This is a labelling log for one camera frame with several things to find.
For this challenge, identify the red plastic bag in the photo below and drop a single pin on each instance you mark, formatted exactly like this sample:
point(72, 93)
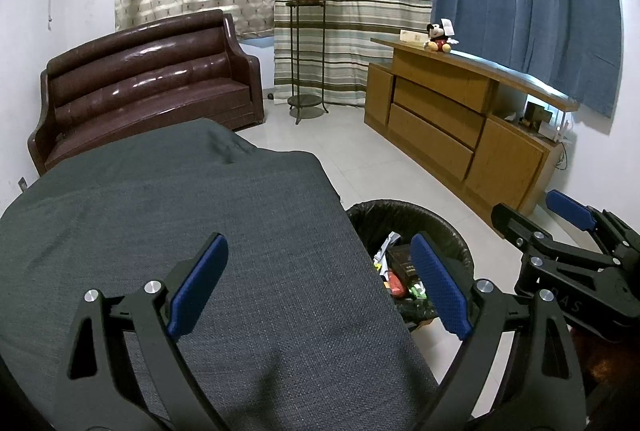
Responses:
point(396, 286)

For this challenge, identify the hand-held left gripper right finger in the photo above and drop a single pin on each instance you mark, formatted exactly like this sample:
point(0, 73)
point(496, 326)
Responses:
point(442, 286)

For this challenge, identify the white paper wrapper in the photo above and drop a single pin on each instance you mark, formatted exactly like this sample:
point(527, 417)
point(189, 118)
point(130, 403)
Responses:
point(391, 241)

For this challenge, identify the black metal plant stand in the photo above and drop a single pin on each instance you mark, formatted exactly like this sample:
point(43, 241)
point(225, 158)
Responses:
point(305, 101)

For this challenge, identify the green white tissue packet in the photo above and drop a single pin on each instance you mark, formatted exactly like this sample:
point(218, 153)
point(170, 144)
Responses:
point(417, 292)

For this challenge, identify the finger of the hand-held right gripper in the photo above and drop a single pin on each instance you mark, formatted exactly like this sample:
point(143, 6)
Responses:
point(520, 226)
point(570, 209)

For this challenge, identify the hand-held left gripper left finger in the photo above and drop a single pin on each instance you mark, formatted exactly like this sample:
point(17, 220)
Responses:
point(197, 286)

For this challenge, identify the wooden cabinet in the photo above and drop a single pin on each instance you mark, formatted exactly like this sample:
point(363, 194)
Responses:
point(425, 101)

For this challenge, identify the white router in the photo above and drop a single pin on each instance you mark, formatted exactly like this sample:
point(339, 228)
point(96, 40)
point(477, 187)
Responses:
point(557, 133)

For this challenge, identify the yellow wrapper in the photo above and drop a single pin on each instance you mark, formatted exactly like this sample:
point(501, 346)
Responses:
point(382, 273)

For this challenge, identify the plush mouse toy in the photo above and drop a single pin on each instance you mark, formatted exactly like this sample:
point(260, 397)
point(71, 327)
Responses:
point(439, 43)

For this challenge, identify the trash bin with black bag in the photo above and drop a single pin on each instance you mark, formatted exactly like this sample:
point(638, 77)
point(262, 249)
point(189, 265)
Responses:
point(400, 211)

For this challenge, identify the black cardboard box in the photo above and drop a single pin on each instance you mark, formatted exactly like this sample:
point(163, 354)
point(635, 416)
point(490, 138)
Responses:
point(402, 263)

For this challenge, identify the dark grey tablecloth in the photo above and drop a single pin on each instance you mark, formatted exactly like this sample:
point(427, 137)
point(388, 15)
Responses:
point(175, 191)

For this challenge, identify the dark brown leather sofa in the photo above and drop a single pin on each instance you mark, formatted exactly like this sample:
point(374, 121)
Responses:
point(150, 86)

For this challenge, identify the small dark box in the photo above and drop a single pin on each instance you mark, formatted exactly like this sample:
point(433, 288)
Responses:
point(536, 113)

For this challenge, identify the beige tissue box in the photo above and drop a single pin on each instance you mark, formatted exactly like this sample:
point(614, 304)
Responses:
point(412, 37)

